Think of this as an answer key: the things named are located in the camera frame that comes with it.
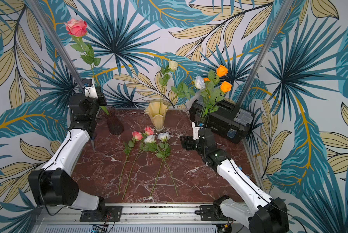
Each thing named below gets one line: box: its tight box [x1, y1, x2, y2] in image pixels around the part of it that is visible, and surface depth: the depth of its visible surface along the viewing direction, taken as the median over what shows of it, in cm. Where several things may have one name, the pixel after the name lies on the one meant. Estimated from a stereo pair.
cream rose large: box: [158, 59, 179, 115], surface depth 92 cm
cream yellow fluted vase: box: [144, 101, 169, 133], surface depth 97 cm
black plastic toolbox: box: [189, 98, 256, 144], surface depth 95 cm
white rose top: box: [171, 75, 207, 101], surface depth 80 cm
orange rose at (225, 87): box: [207, 81, 233, 117], surface depth 83 cm
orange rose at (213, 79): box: [207, 64, 228, 117], surface depth 83 cm
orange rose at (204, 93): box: [200, 77, 213, 117], surface depth 90 cm
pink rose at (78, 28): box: [64, 18, 102, 88], surface depth 58 cm
